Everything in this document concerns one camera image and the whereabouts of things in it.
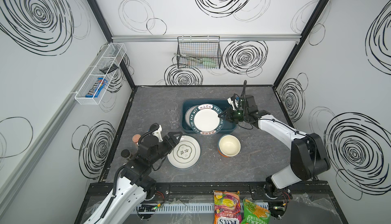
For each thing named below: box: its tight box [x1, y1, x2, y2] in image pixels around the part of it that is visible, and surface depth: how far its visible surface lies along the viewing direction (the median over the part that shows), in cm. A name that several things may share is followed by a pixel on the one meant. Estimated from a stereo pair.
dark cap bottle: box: [120, 148, 132, 161], surface depth 79 cm
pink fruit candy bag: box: [212, 189, 243, 224], surface depth 69 cm
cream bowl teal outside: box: [217, 133, 242, 157], surface depth 84 cm
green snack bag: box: [241, 198, 271, 224], surface depth 67 cm
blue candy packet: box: [85, 77, 108, 98], surface depth 72 cm
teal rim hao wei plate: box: [189, 103, 225, 136], surface depth 86 cm
